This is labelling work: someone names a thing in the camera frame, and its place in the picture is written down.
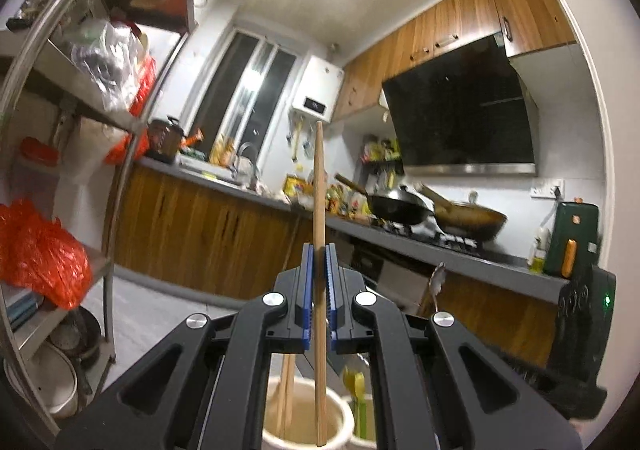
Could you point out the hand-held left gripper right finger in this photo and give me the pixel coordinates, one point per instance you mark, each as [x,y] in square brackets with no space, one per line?
[331,290]

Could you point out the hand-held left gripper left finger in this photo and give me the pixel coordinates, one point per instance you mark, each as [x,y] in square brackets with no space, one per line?
[309,290]

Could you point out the wooden chopstick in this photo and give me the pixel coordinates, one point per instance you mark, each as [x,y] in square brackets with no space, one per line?
[281,405]
[289,392]
[318,205]

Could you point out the silver metal spoon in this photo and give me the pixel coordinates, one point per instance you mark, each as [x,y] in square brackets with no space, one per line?
[437,280]

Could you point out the white floral ceramic utensil holder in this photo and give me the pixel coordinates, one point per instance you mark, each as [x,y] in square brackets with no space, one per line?
[300,412]

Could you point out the built-in black appliance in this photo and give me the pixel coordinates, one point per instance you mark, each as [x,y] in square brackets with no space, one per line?
[395,280]

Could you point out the seasoning packets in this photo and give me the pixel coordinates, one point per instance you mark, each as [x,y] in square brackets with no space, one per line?
[347,200]

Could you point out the cooking oil bottle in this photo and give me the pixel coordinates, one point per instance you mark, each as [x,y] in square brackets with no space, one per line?
[539,255]

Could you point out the yellow container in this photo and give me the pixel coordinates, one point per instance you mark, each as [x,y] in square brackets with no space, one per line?
[296,186]

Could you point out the black wok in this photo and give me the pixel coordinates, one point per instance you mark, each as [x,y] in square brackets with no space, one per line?
[400,210]

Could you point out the grey countertop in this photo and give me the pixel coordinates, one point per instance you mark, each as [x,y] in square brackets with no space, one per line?
[500,270]

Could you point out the dark green air fryer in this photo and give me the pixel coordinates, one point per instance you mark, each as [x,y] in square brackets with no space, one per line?
[575,230]

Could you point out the gas stove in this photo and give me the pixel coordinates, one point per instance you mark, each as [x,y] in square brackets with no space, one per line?
[440,241]

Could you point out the wooden base cabinets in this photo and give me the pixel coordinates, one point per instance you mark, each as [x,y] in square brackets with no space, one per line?
[200,230]

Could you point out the steel faucet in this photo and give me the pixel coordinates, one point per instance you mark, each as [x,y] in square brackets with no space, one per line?
[247,155]

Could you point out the orange bottles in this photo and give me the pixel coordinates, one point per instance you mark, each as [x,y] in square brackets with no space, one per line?
[222,150]

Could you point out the white water heater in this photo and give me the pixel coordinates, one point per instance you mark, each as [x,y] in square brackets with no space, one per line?
[317,85]

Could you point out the kitchen window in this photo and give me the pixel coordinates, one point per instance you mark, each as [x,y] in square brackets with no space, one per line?
[240,90]

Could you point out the steel shelf rack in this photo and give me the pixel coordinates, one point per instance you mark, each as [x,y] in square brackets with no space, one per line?
[127,165]

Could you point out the black range hood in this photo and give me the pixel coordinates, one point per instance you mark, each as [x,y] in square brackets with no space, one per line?
[460,105]

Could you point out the hanging red plastic bag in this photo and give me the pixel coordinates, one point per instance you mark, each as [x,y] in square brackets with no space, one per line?
[120,150]

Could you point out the steel pot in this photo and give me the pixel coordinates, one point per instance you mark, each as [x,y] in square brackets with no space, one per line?
[75,335]

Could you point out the large red plastic bag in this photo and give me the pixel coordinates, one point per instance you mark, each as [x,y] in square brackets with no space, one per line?
[40,255]

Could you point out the white pot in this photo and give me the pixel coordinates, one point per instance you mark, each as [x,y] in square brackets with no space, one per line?
[45,380]

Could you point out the blue tray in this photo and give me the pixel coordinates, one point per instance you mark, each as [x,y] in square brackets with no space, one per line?
[20,310]

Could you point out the wooden upper cabinets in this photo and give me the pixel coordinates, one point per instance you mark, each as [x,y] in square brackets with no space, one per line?
[450,15]

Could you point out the clear crumpled plastic bag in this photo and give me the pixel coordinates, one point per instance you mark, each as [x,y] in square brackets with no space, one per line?
[105,65]

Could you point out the red lid plastic container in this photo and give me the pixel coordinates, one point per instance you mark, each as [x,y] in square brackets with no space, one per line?
[37,152]

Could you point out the wall condiment rack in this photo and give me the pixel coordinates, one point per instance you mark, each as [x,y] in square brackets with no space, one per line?
[382,152]

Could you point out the white wall socket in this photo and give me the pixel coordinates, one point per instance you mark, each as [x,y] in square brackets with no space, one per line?
[547,189]

